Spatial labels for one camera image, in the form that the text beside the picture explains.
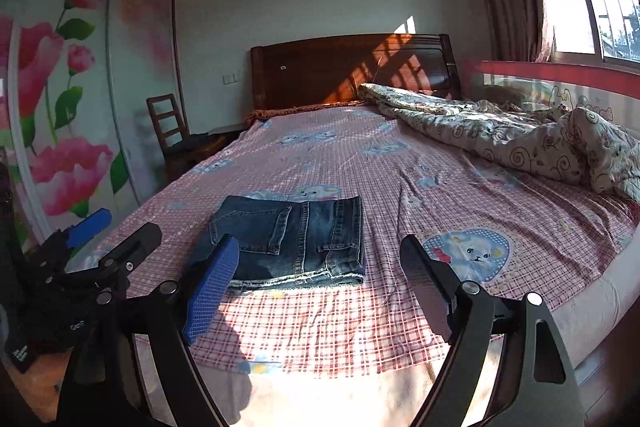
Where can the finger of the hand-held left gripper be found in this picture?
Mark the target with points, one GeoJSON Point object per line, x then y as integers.
{"type": "Point", "coordinates": [87, 227]}
{"type": "Point", "coordinates": [132, 247]}

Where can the wooden chair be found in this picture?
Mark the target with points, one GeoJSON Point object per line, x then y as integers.
{"type": "Point", "coordinates": [165, 117]}

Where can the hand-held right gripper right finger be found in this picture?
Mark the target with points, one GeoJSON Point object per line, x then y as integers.
{"type": "Point", "coordinates": [425, 277]}

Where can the pink plaid printed bedsheet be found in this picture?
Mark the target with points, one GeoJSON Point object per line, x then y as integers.
{"type": "Point", "coordinates": [350, 147]}

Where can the flower-print wardrobe doors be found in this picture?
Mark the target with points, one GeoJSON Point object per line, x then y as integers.
{"type": "Point", "coordinates": [65, 107]}

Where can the wooden bed headboard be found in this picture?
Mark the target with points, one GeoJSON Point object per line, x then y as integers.
{"type": "Point", "coordinates": [310, 77]}

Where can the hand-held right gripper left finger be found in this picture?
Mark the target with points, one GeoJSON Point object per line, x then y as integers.
{"type": "Point", "coordinates": [210, 292]}

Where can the blue denim pants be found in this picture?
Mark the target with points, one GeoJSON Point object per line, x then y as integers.
{"type": "Point", "coordinates": [300, 232]}

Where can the red bed guard rail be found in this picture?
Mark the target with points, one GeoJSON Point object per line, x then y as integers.
{"type": "Point", "coordinates": [550, 72]}

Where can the white wall switch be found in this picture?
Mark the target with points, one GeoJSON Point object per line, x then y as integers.
{"type": "Point", "coordinates": [229, 79]}

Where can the white mattress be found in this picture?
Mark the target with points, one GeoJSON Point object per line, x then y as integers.
{"type": "Point", "coordinates": [590, 307]}

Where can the orange fringed blanket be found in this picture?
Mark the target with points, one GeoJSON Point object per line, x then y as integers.
{"type": "Point", "coordinates": [260, 113]}

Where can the cream floral quilt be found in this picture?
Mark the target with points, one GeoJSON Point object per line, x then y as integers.
{"type": "Point", "coordinates": [500, 132]}

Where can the wooden nightstand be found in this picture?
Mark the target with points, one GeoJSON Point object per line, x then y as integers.
{"type": "Point", "coordinates": [227, 129]}

